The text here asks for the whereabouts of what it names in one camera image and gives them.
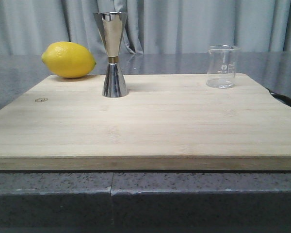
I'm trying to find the clear glass beaker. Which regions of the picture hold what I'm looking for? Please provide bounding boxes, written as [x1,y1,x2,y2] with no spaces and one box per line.
[206,45,240,89]

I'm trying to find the steel double jigger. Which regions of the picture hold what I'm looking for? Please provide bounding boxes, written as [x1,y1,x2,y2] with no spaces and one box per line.
[94,12,129,98]

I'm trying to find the light wooden cutting board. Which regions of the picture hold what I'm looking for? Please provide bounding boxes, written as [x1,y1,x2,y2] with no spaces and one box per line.
[0,74,291,170]

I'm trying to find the yellow lemon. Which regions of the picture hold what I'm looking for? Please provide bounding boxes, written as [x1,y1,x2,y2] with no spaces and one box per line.
[41,41,96,78]

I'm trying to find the grey curtain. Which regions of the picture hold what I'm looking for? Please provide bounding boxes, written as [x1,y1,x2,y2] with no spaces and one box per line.
[0,0,291,55]

